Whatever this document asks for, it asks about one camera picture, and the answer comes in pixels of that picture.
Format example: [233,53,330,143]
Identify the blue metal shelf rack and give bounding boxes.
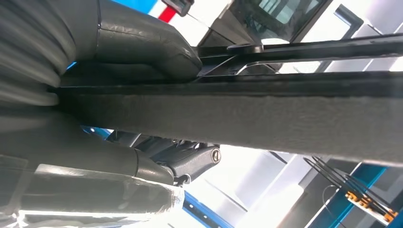
[304,162,403,228]
[66,0,235,228]

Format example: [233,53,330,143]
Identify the black wires with orange tag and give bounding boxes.
[304,155,398,225]

